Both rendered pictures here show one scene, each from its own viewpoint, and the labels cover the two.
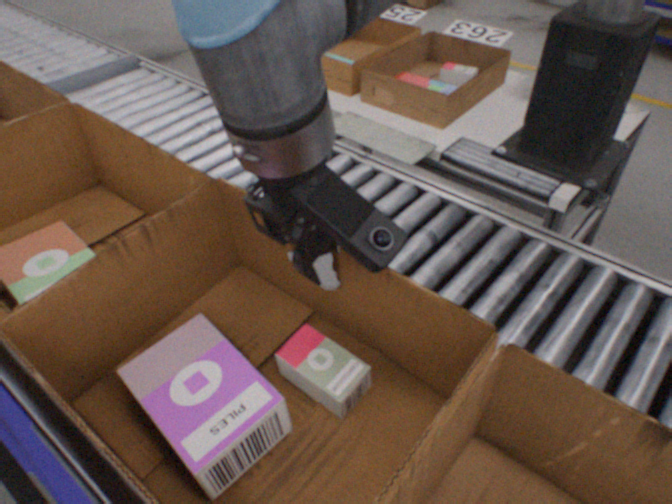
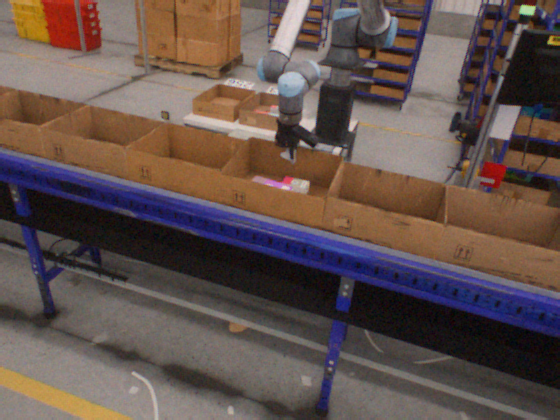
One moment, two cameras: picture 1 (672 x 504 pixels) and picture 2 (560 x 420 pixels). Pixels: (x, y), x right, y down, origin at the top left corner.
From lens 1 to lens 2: 1.27 m
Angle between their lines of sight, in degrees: 23
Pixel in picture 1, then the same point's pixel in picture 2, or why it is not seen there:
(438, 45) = (264, 98)
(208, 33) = (290, 94)
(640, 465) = (377, 183)
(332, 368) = (299, 183)
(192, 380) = not seen: hidden behind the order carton
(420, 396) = (322, 189)
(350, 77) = (233, 113)
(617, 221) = not seen: hidden behind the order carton
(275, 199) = (283, 134)
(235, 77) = (292, 102)
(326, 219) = (302, 134)
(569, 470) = (363, 195)
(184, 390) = not seen: hidden behind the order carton
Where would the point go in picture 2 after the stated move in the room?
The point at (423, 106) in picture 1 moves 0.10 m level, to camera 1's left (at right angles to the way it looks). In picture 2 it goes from (271, 123) to (255, 124)
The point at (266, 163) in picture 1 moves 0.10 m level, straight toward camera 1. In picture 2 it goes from (292, 121) to (307, 131)
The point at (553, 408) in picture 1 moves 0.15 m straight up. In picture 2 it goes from (357, 176) to (364, 142)
